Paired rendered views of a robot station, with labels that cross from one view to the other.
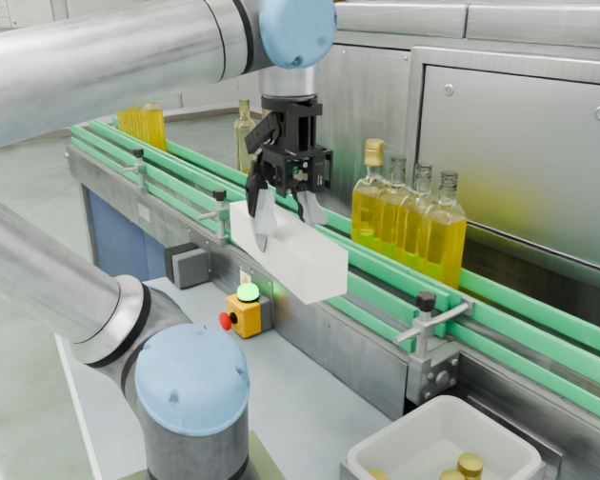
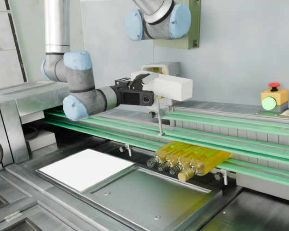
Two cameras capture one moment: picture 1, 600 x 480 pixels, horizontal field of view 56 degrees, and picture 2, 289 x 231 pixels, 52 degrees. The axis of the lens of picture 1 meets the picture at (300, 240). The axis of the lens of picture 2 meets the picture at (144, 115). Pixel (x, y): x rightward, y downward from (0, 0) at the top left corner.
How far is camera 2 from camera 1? 1.42 m
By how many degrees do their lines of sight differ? 96
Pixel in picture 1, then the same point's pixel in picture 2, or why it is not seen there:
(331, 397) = (213, 92)
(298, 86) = not seen: hidden behind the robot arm
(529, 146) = (137, 194)
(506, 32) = (115, 222)
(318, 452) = (195, 69)
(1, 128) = not seen: outside the picture
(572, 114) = (115, 196)
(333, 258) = not seen: hidden behind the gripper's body
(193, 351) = (131, 27)
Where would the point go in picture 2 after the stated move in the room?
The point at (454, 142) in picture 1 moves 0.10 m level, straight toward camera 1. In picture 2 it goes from (169, 202) to (154, 179)
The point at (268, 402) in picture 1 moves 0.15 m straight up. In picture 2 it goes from (224, 70) to (203, 77)
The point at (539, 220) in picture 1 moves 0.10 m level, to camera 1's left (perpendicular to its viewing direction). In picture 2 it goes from (150, 178) to (158, 165)
